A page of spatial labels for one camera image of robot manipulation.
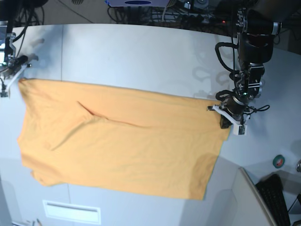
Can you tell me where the green tape roll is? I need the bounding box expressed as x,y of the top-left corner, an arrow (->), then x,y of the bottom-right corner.
272,154 -> 285,169

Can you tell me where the white recessed table tray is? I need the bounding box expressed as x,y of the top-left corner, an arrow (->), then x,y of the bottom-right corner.
42,200 -> 101,226

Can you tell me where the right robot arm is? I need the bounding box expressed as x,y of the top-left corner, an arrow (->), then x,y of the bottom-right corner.
0,20 -> 28,81

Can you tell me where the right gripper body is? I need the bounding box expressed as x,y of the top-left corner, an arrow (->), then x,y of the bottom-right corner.
0,66 -> 14,79

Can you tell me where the black keyboard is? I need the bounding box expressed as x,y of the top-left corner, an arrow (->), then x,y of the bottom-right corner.
255,174 -> 291,226

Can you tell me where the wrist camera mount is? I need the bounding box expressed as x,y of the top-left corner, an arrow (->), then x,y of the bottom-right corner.
0,63 -> 32,98
207,105 -> 251,136

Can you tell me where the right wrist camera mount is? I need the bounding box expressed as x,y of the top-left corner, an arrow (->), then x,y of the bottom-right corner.
0,63 -> 32,98

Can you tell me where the orange t-shirt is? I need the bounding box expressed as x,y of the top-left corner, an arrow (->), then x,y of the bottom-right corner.
17,79 -> 230,200

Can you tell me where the white partition panel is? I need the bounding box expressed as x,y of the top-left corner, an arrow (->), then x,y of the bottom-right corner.
232,168 -> 276,226

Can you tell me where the metal knob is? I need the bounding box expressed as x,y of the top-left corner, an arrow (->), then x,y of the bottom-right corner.
296,160 -> 301,173

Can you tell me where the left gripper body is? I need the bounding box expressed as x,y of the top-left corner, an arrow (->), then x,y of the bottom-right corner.
221,96 -> 250,119

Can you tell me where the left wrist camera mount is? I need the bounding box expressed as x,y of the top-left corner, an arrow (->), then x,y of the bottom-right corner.
207,105 -> 251,136

